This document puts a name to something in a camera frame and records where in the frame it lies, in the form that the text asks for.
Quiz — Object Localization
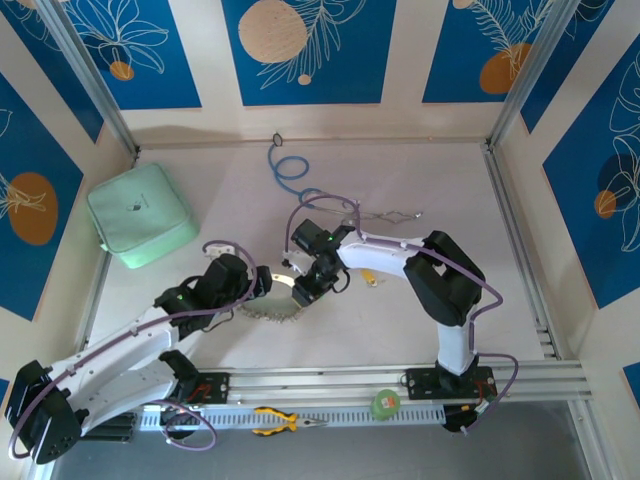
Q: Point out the silver metal tongs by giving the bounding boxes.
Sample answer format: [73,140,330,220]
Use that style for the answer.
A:
[357,208,425,225]

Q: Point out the mint green zip pouch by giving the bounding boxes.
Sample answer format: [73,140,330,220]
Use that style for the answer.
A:
[87,162,200,270]

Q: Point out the blue stethoscope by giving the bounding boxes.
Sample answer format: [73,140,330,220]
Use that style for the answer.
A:
[267,132,362,224]

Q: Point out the yellow black pliers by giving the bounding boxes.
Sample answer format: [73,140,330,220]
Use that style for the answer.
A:
[251,406,330,437]

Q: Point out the green tape roll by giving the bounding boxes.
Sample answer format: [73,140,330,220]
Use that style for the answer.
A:
[369,388,401,420]

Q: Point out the black ribbed bars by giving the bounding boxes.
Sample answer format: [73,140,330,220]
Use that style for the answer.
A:
[79,412,137,442]

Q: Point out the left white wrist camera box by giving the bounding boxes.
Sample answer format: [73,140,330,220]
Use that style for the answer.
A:
[202,239,236,259]

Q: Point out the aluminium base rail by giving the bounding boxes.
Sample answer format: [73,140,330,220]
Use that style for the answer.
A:
[42,364,594,414]

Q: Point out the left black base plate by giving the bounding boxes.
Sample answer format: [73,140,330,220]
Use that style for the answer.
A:
[174,370,232,407]

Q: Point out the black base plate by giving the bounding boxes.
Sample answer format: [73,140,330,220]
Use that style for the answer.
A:
[174,370,232,407]
[403,367,499,401]

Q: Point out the slotted grey cable duct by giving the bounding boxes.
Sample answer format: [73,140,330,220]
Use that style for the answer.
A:
[139,404,446,431]

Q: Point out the aluminium side rail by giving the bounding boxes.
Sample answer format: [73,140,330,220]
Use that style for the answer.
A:
[74,249,115,354]
[482,144,561,361]

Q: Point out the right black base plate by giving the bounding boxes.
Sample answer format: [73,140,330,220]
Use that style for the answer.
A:
[403,367,499,401]

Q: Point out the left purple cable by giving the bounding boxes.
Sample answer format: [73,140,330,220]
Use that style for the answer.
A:
[7,244,261,460]

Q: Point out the purple cable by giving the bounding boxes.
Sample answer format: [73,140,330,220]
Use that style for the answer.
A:
[282,194,521,437]
[7,244,261,460]

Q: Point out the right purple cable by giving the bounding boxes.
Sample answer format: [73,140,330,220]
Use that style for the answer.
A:
[282,194,521,437]

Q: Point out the aluminium frame post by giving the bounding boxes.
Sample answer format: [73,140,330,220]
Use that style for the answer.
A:
[487,0,584,149]
[37,0,141,156]

